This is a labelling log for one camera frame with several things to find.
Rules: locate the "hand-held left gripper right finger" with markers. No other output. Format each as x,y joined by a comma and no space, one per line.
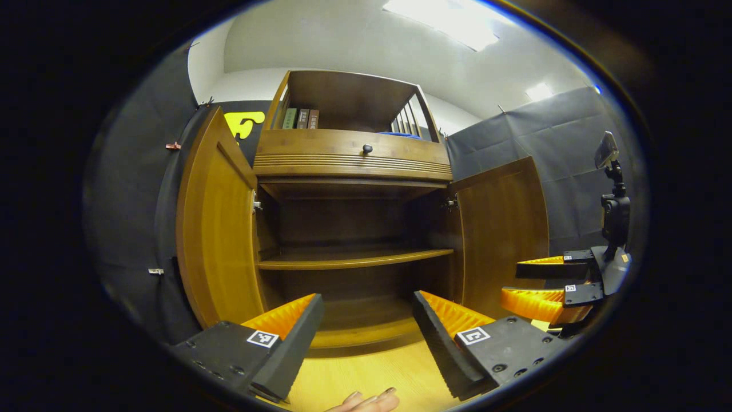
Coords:
440,349

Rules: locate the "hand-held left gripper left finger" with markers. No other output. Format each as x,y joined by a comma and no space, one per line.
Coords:
294,349

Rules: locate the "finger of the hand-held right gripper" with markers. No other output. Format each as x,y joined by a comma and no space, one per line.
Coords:
532,303
549,270

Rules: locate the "wooden shoe cabinet door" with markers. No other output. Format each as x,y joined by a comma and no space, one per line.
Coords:
497,229
220,240

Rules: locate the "wooden double-door shoe cabinet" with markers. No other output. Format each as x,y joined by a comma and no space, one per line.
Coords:
343,97

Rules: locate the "wooden cabinet shelf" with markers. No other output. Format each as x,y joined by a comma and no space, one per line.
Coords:
354,260

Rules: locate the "metal door hinge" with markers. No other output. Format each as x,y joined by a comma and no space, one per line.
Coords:
257,203
450,202

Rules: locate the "small ceiling light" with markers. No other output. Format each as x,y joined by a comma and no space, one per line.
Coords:
539,91

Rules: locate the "blue cloth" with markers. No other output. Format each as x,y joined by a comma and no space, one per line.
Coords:
400,135

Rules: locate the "wooden drawer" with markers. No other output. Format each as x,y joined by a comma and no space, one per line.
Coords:
320,146

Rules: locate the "black backdrop cloth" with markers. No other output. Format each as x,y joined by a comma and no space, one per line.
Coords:
131,200

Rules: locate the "green book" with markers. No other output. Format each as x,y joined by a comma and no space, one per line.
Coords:
290,118

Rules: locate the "large ceiling light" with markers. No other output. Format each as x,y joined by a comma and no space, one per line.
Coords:
440,23

